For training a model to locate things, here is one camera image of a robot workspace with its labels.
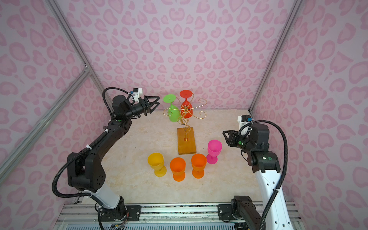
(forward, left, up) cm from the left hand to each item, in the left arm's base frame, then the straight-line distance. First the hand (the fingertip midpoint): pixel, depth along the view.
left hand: (160, 98), depth 74 cm
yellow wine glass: (-21, +5, -30) cm, 37 cm away
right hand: (-17, -32, -7) cm, 37 cm away
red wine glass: (-2, -13, -7) cm, 15 cm away
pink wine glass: (-14, -29, -27) cm, 42 cm away
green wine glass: (+4, -6, -15) cm, 16 cm away
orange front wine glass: (-24, -20, -24) cm, 39 cm away
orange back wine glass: (-26, -8, -25) cm, 36 cm away
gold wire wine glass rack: (-2, -13, -31) cm, 34 cm away
